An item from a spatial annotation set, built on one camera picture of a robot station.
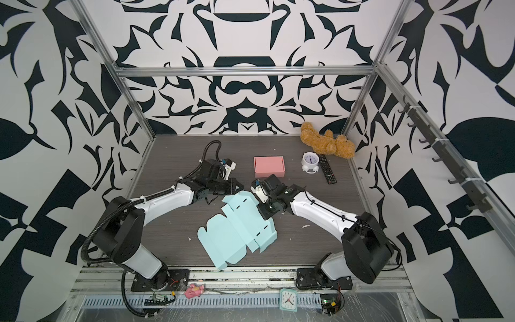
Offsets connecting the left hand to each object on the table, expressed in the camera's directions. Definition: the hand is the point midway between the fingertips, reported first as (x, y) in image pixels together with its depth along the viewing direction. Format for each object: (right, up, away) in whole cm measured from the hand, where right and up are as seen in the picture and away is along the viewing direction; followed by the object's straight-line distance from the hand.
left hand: (243, 184), depth 87 cm
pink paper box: (+10, +7, +15) cm, 20 cm away
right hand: (+7, -9, -2) cm, 11 cm away
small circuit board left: (-29, -39, -14) cm, 51 cm away
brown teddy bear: (+41, +19, +18) cm, 49 cm away
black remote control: (+42, +5, +18) cm, 46 cm away
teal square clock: (+17, -37, -18) cm, 44 cm away
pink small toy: (-16, -34, -17) cm, 41 cm away
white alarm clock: (+33, +9, +18) cm, 39 cm away
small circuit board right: (+31, -40, -16) cm, 53 cm away
